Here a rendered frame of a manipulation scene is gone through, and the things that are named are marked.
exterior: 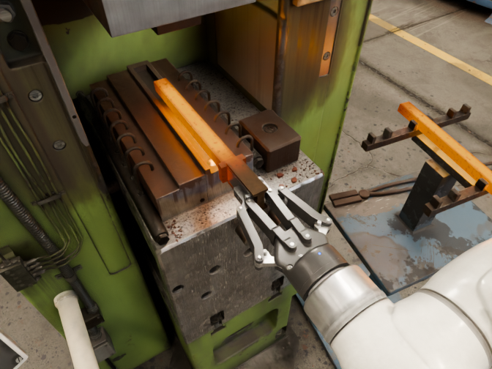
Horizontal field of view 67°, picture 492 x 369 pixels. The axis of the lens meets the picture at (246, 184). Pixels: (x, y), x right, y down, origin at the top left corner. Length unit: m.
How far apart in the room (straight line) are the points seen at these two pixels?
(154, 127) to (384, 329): 0.57
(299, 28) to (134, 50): 0.45
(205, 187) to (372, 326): 0.40
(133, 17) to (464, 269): 0.48
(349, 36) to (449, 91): 2.12
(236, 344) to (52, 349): 0.72
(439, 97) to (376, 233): 1.97
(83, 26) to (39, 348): 1.21
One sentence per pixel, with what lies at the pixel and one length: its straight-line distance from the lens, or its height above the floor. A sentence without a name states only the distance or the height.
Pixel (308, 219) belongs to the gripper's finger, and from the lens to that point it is 0.56.
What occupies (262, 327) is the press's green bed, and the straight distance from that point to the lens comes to 1.42.
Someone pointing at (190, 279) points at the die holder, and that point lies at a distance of 0.80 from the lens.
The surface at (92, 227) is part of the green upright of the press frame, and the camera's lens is 0.88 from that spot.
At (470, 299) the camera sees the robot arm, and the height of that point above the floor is 1.10.
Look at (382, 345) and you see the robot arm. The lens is 0.44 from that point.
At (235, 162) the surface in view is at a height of 1.06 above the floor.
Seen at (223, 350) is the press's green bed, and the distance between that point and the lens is 1.40.
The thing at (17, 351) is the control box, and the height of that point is 0.98.
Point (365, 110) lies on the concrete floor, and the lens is 2.62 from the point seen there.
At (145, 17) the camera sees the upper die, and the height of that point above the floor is 1.28.
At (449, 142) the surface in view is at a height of 0.92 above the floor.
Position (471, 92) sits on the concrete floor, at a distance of 3.09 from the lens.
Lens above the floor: 1.48
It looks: 47 degrees down
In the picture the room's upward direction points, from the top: straight up
